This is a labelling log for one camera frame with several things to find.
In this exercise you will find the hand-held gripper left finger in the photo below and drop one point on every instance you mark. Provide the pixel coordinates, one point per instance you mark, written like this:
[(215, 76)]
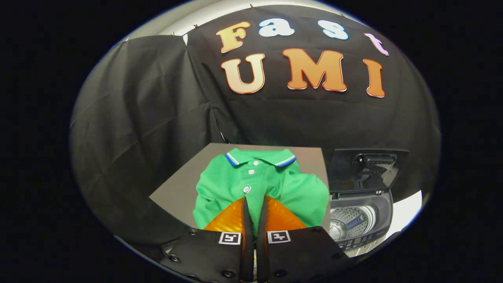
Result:
[(247, 243)]

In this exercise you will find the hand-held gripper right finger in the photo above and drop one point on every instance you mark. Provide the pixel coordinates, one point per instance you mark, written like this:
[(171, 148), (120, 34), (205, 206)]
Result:
[(262, 243)]

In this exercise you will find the green polo shirt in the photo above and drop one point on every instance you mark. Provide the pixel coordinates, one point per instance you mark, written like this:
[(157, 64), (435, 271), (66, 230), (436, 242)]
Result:
[(235, 184)]

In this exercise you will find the grey top-load washing machine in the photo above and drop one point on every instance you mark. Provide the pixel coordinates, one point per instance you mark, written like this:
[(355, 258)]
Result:
[(383, 214)]

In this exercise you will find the grey topped black stand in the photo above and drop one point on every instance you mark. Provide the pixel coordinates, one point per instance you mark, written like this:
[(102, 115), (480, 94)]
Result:
[(177, 192)]

